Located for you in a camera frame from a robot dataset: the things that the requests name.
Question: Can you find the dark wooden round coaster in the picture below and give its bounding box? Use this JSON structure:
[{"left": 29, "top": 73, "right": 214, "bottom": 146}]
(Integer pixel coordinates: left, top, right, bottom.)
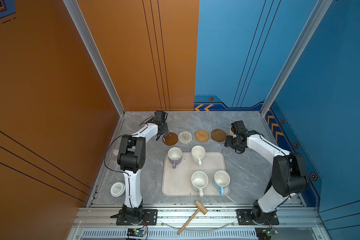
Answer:
[{"left": 211, "top": 129, "right": 227, "bottom": 142}]

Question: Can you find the rattan round coaster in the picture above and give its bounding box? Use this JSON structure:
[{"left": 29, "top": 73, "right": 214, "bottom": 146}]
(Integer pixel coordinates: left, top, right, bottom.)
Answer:
[{"left": 195, "top": 130, "right": 210, "bottom": 143}]

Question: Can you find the white mug red inside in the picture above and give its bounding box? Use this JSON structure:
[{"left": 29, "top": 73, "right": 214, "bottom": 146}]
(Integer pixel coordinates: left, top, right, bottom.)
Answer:
[{"left": 228, "top": 130, "right": 235, "bottom": 137}]

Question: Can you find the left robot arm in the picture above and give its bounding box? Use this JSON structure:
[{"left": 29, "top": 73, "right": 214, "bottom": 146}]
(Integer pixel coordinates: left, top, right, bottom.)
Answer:
[{"left": 117, "top": 111, "right": 168, "bottom": 225}]

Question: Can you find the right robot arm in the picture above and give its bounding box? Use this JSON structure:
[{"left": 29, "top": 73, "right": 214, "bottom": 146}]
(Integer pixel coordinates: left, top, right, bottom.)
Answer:
[{"left": 224, "top": 121, "right": 311, "bottom": 225}]

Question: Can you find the brown worn round coaster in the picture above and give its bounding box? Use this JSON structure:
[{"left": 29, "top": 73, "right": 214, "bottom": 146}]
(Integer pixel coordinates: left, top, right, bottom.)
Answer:
[{"left": 163, "top": 132, "right": 178, "bottom": 146}]

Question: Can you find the multicolour woven coaster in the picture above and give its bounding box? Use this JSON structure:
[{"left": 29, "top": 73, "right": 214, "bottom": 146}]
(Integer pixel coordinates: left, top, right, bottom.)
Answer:
[{"left": 178, "top": 131, "right": 193, "bottom": 144}]

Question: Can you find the purple mug white inside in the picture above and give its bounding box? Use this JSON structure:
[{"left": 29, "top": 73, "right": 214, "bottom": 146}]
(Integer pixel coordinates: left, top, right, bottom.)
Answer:
[{"left": 168, "top": 147, "right": 183, "bottom": 169}]

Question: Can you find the light blue mug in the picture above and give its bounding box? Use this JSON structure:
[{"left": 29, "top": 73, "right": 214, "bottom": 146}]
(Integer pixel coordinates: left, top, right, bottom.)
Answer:
[{"left": 214, "top": 171, "right": 231, "bottom": 196}]

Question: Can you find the white speckled mug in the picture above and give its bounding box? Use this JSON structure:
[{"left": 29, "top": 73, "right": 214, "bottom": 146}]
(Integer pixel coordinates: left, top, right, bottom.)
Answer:
[{"left": 191, "top": 171, "right": 209, "bottom": 197}]

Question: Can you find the beige serving tray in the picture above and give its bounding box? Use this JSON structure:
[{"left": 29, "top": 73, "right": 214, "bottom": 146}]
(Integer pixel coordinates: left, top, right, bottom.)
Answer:
[{"left": 162, "top": 152, "right": 226, "bottom": 197}]

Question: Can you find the wooden mallet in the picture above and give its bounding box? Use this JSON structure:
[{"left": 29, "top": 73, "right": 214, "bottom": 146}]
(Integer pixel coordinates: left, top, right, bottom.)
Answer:
[{"left": 177, "top": 200, "right": 208, "bottom": 235}]

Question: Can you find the right green circuit board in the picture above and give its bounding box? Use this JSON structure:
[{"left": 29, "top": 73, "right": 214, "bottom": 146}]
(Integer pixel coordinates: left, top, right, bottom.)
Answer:
[{"left": 255, "top": 228, "right": 279, "bottom": 240}]

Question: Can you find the green circuit board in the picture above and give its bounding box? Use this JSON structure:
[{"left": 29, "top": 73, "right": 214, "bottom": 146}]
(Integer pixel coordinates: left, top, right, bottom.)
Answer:
[
  {"left": 127, "top": 229, "right": 147, "bottom": 239},
  {"left": 255, "top": 228, "right": 279, "bottom": 240}
]

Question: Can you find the left green circuit board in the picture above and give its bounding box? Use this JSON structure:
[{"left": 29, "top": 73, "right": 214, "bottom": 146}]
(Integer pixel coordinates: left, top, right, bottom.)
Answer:
[{"left": 127, "top": 229, "right": 147, "bottom": 239}]

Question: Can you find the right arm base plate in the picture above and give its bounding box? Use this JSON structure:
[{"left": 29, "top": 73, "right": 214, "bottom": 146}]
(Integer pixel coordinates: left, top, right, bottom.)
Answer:
[{"left": 236, "top": 209, "right": 280, "bottom": 226}]

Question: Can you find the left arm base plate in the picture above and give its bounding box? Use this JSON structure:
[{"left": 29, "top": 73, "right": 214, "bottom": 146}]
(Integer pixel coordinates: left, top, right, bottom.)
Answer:
[{"left": 116, "top": 208, "right": 158, "bottom": 226}]

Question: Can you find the aluminium front rail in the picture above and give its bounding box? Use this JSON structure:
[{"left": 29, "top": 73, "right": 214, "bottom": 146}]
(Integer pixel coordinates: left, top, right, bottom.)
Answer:
[{"left": 68, "top": 204, "right": 331, "bottom": 240}]

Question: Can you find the left aluminium frame post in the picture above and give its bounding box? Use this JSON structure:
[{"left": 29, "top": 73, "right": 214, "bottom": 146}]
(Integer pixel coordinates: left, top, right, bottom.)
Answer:
[{"left": 63, "top": 0, "right": 125, "bottom": 117}]

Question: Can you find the aluminium frame post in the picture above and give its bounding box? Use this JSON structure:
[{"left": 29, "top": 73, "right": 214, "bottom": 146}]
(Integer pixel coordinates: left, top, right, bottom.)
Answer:
[
  {"left": 63, "top": 0, "right": 125, "bottom": 117},
  {"left": 260, "top": 0, "right": 333, "bottom": 117}
]

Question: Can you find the right aluminium frame post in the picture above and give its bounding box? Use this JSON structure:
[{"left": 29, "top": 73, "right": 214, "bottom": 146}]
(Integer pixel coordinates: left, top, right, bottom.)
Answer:
[{"left": 260, "top": 0, "right": 333, "bottom": 117}]

